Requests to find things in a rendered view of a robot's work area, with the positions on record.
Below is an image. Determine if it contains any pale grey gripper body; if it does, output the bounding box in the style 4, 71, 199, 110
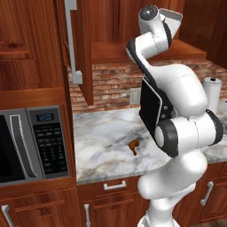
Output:
159, 7, 184, 40

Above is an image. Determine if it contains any brown raw meat drumstick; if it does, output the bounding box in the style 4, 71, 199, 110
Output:
129, 139, 140, 157

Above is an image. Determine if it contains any wooden tall cabinet panel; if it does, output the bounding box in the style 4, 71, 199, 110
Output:
0, 0, 67, 91

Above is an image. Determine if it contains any wooden base cabinet door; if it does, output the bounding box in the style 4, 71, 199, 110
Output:
197, 172, 227, 224
82, 197, 150, 227
0, 186, 83, 227

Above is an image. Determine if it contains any white paper towel roll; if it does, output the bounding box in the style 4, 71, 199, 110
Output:
201, 67, 223, 115

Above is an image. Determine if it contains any silver black microwave oven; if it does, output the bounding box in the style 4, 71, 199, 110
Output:
0, 105, 71, 188

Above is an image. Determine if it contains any wooden drawer front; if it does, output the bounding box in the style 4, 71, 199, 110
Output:
93, 176, 141, 200

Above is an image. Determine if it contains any wooden wall cabinet shelf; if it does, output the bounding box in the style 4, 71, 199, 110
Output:
90, 38, 208, 65

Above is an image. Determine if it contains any white wall outlet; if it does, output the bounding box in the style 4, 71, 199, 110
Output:
129, 87, 143, 106

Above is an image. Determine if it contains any long silver cabinet door handle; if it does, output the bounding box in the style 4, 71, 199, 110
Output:
64, 0, 84, 85

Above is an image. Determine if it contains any silver drawer handle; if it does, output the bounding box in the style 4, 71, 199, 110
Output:
103, 180, 128, 192

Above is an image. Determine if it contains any silver base cabinet handle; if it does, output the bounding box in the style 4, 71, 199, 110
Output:
83, 203, 91, 227
200, 181, 215, 207
1, 204, 15, 227

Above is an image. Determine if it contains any silver microwave door handle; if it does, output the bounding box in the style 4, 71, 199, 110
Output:
9, 113, 37, 178

